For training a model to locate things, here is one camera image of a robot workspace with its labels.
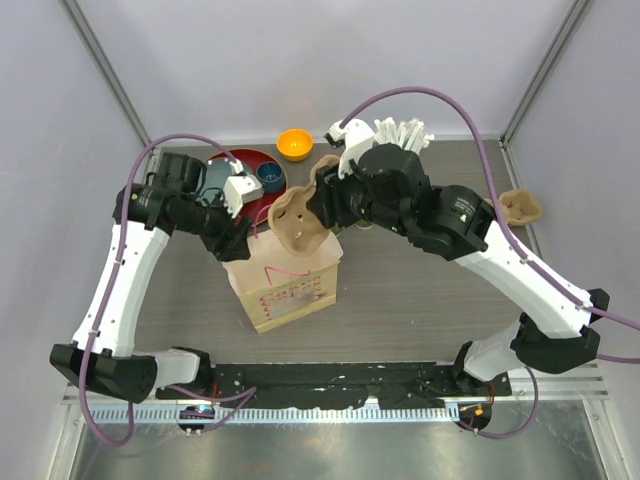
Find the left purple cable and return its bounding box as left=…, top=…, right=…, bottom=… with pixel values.
left=79, top=133, right=259, bottom=447

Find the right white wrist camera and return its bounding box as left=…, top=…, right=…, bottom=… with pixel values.
left=324, top=119, right=375, bottom=179

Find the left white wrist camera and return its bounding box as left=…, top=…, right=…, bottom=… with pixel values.
left=223, top=159, right=264, bottom=218

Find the bundle of white straws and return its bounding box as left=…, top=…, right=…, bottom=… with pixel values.
left=374, top=117, right=435, bottom=154

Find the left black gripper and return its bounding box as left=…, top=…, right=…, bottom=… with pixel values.
left=176, top=189, right=253, bottom=261

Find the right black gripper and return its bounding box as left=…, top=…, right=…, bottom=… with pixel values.
left=308, top=150, right=411, bottom=237

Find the aluminium front rail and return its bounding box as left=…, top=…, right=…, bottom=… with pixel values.
left=87, top=362, right=608, bottom=429

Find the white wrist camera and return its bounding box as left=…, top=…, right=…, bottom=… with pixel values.
left=223, top=159, right=264, bottom=218
left=324, top=119, right=375, bottom=179

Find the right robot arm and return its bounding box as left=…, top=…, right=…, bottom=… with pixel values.
left=307, top=144, right=609, bottom=395

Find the large blue-grey plate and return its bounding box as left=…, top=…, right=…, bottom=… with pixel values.
left=198, top=159, right=234, bottom=204

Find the brown cardboard cup carrier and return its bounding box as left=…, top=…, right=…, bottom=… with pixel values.
left=268, top=154, right=339, bottom=256

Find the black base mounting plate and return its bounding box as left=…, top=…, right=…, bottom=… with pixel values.
left=182, top=362, right=512, bottom=410

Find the pink paper bag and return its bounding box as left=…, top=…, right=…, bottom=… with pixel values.
left=223, top=230, right=343, bottom=333

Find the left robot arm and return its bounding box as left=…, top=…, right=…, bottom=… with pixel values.
left=49, top=153, right=261, bottom=403

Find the dark blue ceramic cup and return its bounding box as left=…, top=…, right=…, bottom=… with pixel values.
left=256, top=161, right=286, bottom=194

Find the orange bowl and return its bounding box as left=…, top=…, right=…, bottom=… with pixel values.
left=276, top=129, right=314, bottom=162

